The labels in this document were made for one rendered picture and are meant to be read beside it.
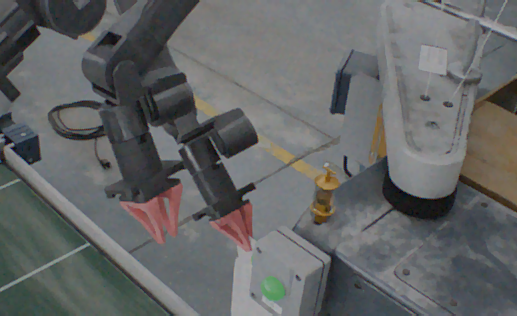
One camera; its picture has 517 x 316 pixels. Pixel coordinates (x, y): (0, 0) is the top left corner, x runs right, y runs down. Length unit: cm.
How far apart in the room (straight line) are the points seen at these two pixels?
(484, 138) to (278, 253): 40
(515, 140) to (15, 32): 70
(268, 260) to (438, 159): 22
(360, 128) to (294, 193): 185
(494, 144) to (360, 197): 26
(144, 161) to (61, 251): 127
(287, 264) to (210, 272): 188
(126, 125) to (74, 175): 219
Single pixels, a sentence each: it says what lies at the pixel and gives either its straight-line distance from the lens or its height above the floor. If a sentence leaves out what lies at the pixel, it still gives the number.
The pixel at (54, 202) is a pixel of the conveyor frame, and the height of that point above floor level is 38.
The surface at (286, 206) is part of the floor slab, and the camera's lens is 296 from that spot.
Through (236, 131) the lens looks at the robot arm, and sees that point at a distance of 115.
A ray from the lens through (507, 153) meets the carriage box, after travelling 102.
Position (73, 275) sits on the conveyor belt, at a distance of 209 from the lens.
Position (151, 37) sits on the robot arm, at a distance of 90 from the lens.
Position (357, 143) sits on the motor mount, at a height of 119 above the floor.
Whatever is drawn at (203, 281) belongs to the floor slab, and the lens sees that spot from 260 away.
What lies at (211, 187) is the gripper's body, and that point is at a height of 115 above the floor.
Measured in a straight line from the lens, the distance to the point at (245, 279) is 122.
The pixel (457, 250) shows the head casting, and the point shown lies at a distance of 81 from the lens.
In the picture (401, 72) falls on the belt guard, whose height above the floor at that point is 142.
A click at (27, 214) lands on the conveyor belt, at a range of 232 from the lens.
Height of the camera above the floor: 185
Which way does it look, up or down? 35 degrees down
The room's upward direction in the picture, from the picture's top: 6 degrees clockwise
